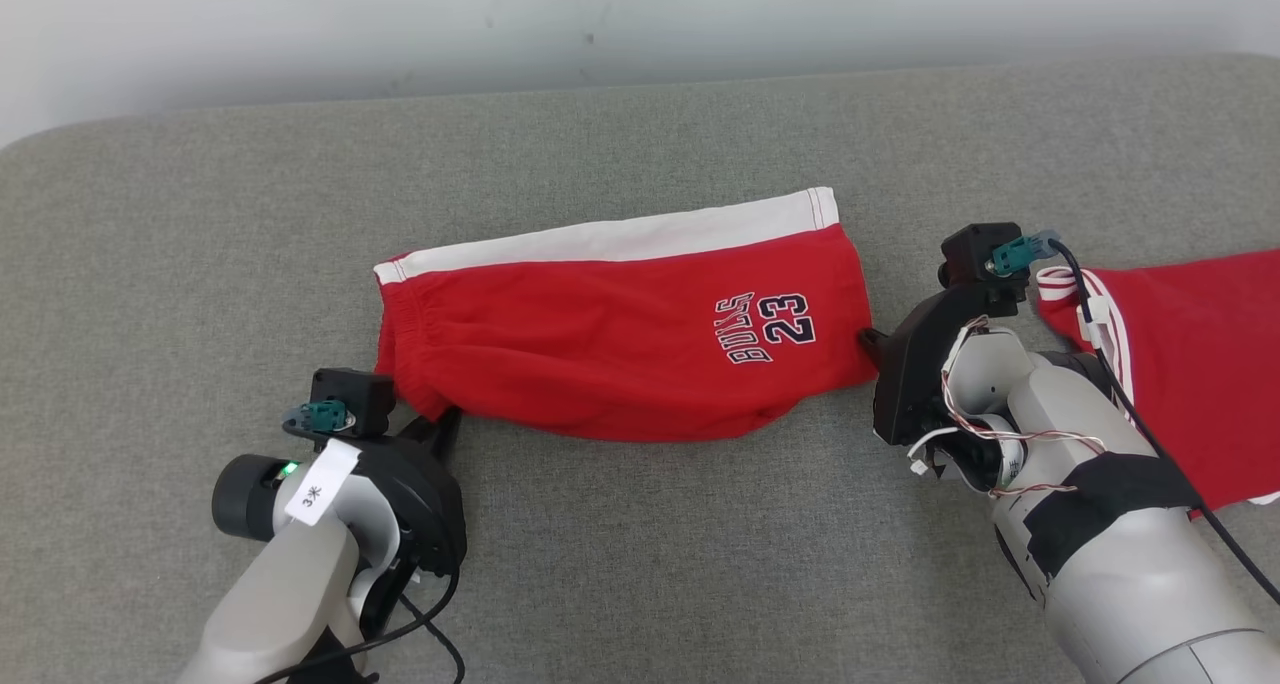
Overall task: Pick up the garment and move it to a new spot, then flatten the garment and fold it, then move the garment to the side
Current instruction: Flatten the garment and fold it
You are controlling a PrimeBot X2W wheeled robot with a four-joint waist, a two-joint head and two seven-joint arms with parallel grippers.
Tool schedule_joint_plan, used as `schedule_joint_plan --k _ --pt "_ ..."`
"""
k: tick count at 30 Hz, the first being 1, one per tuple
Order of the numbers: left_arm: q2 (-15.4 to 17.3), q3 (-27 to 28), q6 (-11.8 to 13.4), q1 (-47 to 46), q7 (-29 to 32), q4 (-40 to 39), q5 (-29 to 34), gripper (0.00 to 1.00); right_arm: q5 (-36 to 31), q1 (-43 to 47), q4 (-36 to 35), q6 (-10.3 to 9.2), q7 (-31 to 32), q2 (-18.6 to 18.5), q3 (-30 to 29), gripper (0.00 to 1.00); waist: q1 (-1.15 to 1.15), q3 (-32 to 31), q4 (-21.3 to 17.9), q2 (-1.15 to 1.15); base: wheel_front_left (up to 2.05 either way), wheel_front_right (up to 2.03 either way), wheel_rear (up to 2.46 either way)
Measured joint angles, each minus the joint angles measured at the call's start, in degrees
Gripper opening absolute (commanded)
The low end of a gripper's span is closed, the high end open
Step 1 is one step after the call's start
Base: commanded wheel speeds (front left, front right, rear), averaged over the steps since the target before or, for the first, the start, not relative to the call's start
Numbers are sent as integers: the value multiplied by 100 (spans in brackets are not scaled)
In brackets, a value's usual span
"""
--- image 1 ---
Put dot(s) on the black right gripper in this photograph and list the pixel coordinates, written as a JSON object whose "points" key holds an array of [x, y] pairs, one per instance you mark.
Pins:
{"points": [[910, 374]]}

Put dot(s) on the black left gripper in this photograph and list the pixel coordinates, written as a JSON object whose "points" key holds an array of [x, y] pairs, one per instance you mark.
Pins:
{"points": [[430, 504]]}

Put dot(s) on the red Bulls 23 shorts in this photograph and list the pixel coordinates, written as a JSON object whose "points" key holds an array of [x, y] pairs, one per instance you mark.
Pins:
{"points": [[600, 344]]}

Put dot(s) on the red white basketball jersey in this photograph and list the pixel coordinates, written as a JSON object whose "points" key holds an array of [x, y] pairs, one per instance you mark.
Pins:
{"points": [[1210, 364]]}

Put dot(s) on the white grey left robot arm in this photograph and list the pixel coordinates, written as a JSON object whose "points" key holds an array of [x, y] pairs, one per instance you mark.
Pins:
{"points": [[290, 594]]}

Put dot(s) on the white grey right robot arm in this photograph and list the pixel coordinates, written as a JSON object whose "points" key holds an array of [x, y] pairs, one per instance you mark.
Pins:
{"points": [[1130, 584]]}

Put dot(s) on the grey fabric sofa cushion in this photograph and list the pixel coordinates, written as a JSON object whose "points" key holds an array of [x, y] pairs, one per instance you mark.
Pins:
{"points": [[650, 564]]}

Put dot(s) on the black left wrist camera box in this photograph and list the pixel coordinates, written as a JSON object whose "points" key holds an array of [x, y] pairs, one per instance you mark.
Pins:
{"points": [[360, 394]]}

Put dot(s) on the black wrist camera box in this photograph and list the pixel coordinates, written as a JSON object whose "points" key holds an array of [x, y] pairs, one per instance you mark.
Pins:
{"points": [[360, 394], [975, 254]]}

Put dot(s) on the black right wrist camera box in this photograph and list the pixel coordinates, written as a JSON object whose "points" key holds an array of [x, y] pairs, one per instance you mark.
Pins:
{"points": [[975, 254]]}

